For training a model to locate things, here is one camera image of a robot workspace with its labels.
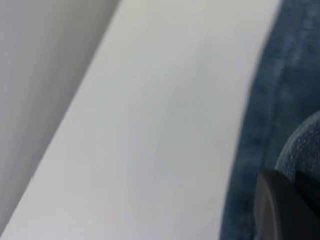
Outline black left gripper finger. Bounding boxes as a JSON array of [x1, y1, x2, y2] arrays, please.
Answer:
[[253, 170, 320, 240]]

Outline blue denim kids jeans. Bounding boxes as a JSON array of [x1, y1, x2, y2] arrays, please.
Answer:
[[219, 0, 320, 240]]

